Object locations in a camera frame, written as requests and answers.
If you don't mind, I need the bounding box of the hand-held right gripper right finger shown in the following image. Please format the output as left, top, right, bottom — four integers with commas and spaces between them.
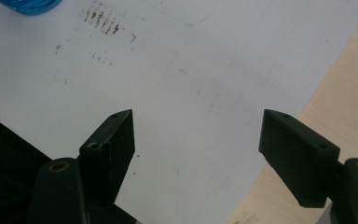
258, 108, 341, 209

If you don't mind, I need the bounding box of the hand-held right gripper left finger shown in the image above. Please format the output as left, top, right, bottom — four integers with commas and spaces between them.
78, 108, 136, 206

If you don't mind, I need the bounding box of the blue plastic container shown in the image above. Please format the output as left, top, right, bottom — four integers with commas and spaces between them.
0, 0, 63, 16

